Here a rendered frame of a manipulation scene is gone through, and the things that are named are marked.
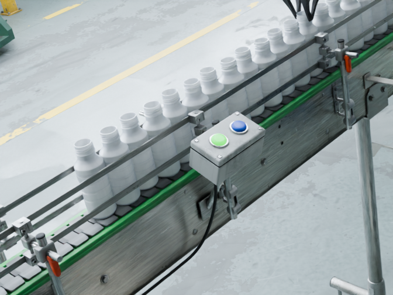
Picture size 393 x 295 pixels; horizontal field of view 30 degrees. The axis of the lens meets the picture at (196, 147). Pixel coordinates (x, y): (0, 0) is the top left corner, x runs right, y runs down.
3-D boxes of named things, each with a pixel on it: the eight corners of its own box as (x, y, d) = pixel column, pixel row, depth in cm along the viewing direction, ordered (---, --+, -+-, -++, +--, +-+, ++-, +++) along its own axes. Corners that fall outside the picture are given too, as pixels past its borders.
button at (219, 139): (217, 136, 146) (219, 130, 145) (229, 143, 145) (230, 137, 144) (207, 142, 144) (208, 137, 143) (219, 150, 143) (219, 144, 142)
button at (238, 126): (237, 122, 149) (238, 117, 148) (248, 129, 148) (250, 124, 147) (228, 129, 148) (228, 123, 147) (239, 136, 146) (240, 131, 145)
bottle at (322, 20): (336, 69, 190) (330, 8, 182) (313, 69, 192) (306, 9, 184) (340, 59, 194) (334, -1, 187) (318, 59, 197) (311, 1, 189)
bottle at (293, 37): (292, 90, 184) (283, 28, 176) (283, 81, 189) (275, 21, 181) (314, 83, 184) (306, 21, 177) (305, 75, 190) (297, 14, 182)
